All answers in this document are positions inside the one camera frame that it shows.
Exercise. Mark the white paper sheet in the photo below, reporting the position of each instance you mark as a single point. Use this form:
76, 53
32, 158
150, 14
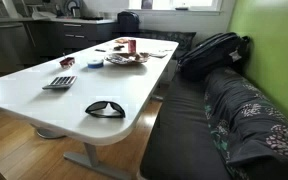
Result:
159, 55

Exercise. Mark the dark bench seat pad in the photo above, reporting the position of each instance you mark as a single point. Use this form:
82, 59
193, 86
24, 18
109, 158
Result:
180, 133

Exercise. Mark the red toy car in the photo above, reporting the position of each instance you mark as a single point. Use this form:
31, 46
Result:
67, 62

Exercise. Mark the dark grey drawer cabinet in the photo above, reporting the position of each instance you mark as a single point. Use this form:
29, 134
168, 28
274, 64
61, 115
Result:
77, 33

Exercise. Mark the dark patterned pillow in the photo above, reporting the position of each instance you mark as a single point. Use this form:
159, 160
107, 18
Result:
180, 38

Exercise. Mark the silver calculator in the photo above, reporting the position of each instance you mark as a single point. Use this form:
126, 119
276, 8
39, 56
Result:
60, 82

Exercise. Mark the steel dishwasher front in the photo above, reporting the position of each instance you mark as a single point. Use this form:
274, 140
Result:
2, 45

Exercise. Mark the black sunglasses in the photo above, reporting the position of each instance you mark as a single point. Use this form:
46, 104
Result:
97, 107

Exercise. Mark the dark floral cushion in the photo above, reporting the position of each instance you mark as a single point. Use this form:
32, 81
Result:
247, 116

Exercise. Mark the steel kettle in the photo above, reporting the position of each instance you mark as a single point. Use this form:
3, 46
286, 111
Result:
76, 12

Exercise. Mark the grey round pedestal foot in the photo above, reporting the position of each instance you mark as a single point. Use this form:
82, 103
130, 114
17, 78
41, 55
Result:
48, 133

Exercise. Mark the red drink can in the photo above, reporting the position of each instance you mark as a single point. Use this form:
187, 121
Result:
132, 45

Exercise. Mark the small brown flat object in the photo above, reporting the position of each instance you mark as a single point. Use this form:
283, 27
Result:
121, 40

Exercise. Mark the white window frame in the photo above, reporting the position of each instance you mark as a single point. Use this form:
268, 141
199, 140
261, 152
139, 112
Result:
175, 11

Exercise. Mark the small black flat object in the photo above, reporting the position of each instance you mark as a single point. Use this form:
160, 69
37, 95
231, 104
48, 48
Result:
100, 50

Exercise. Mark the black backpack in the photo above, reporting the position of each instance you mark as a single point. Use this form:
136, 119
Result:
210, 55

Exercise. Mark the grey table leg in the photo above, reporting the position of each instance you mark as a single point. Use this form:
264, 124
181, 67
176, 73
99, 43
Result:
91, 156

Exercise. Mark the blue white tape roll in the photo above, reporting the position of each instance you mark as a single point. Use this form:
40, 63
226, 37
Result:
95, 63

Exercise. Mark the round white plate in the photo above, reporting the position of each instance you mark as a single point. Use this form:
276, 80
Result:
71, 4

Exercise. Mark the brown patterned plate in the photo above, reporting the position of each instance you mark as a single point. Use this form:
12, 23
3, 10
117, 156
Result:
125, 58

